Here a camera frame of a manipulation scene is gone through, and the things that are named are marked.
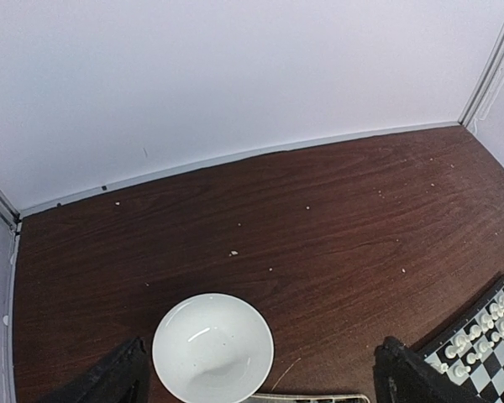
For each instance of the white ceramic bowl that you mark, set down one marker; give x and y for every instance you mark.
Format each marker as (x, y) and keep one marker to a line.
(213, 348)

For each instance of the aluminium frame post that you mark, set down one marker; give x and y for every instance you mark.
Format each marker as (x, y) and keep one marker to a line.
(0, 201)
(487, 86)

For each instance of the right aluminium frame post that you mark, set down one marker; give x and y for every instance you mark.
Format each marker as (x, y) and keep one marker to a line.
(487, 86)

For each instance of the black grey chessboard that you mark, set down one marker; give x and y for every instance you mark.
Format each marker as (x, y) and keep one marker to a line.
(470, 352)

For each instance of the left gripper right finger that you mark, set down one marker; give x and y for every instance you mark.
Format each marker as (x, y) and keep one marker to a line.
(400, 375)

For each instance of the wooden rimmed black tray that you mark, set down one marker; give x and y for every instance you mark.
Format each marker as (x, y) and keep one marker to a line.
(279, 398)

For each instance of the left aluminium frame post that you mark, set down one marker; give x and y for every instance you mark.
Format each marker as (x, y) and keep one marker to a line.
(0, 201)

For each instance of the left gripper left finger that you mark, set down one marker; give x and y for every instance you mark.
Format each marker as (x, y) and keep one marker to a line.
(123, 375)

